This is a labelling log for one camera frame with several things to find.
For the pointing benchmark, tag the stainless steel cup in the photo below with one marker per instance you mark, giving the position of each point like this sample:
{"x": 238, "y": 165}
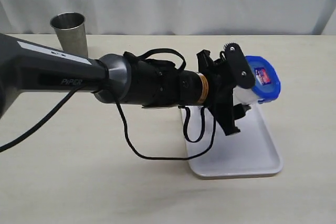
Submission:
{"x": 71, "y": 32}

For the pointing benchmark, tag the blue plastic container lid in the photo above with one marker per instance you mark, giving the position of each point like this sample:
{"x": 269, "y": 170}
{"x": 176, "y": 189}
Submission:
{"x": 268, "y": 85}

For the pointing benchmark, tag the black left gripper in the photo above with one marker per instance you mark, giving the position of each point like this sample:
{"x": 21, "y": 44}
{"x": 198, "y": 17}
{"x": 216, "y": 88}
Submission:
{"x": 220, "y": 98}

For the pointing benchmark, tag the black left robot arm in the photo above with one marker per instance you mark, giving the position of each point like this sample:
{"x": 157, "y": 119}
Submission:
{"x": 129, "y": 79}

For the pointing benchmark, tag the clear plastic tall container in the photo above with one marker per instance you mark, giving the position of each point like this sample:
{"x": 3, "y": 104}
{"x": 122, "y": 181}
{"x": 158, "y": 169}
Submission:
{"x": 244, "y": 96}

